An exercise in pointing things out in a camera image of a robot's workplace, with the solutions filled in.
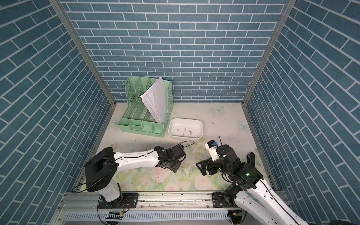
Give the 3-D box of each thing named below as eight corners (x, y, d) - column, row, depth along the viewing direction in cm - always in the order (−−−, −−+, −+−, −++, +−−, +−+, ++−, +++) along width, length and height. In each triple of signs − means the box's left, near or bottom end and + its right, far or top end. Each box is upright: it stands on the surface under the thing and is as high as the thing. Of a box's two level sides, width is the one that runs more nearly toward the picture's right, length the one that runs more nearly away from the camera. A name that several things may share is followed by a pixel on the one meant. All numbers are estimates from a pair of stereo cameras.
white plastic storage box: (167, 141, 99) (167, 136, 95) (169, 122, 110) (169, 117, 106) (203, 141, 99) (204, 137, 95) (201, 122, 111) (202, 117, 106)
